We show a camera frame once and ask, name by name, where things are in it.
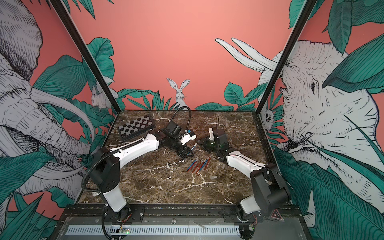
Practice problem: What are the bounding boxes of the left black frame post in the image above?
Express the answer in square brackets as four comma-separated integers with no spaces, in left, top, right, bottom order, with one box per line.
[50,0,121,115]

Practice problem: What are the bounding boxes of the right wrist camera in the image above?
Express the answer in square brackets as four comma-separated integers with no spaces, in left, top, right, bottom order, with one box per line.
[209,128,214,141]

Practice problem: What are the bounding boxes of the black frame post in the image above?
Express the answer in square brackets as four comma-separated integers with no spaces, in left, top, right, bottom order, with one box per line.
[50,0,121,115]
[256,0,317,116]

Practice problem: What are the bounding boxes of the black front rail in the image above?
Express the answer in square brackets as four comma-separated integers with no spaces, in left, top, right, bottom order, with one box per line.
[59,204,301,224]

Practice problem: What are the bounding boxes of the red warning triangle sticker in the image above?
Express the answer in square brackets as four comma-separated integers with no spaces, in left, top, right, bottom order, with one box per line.
[270,209,284,222]

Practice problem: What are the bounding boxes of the white perforated cable duct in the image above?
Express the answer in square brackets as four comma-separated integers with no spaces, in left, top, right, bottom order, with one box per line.
[65,225,240,236]

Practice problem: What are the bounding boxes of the right black frame post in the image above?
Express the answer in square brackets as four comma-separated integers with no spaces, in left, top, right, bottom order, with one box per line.
[256,0,317,116]

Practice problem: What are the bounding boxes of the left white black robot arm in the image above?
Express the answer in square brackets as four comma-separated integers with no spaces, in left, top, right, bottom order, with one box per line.
[81,121,197,213]

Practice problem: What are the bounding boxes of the left black camera cable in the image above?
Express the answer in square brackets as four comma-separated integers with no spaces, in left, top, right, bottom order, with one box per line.
[169,105,192,130]

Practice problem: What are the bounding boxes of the black white checkerboard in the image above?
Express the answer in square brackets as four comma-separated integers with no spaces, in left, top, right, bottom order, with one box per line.
[118,115,155,142]

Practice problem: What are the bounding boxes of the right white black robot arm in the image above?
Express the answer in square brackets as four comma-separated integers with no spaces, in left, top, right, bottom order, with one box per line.
[197,128,291,215]

